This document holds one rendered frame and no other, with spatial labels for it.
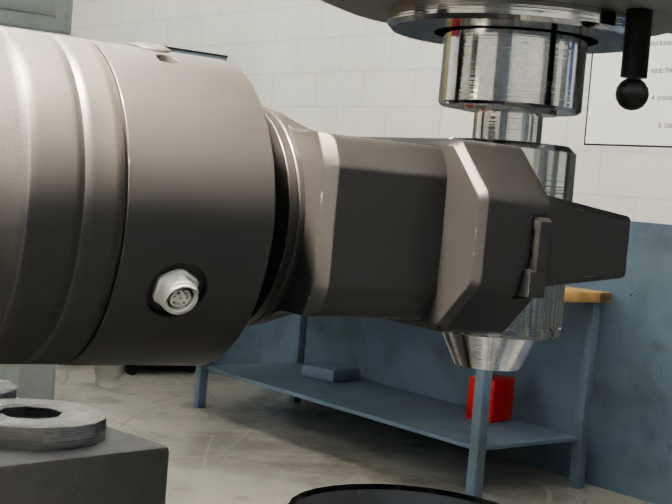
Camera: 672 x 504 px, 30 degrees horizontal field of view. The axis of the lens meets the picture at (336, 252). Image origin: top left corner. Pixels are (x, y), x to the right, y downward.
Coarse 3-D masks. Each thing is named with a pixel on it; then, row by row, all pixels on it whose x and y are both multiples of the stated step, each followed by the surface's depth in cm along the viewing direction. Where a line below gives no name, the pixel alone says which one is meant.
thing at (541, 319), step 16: (544, 176) 40; (560, 192) 40; (560, 288) 41; (528, 304) 40; (544, 304) 40; (560, 304) 41; (528, 320) 40; (544, 320) 40; (560, 320) 41; (480, 336) 40; (496, 336) 40; (512, 336) 40; (528, 336) 40; (544, 336) 40
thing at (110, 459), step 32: (0, 384) 82; (0, 416) 72; (32, 416) 76; (64, 416) 74; (96, 416) 74; (0, 448) 70; (32, 448) 70; (64, 448) 71; (96, 448) 72; (128, 448) 72; (160, 448) 74; (0, 480) 66; (32, 480) 67; (64, 480) 69; (96, 480) 70; (128, 480) 72; (160, 480) 74
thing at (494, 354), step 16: (448, 336) 42; (464, 336) 41; (464, 352) 41; (480, 352) 41; (496, 352) 41; (512, 352) 41; (528, 352) 42; (480, 368) 41; (496, 368) 41; (512, 368) 41
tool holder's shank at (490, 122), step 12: (468, 108) 41; (480, 108) 41; (492, 108) 40; (504, 108) 40; (516, 108) 40; (528, 108) 40; (480, 120) 41; (492, 120) 41; (504, 120) 41; (516, 120) 41; (528, 120) 41; (540, 120) 41; (480, 132) 41; (492, 132) 41; (504, 132) 41; (516, 132) 41; (528, 132) 41; (540, 132) 41
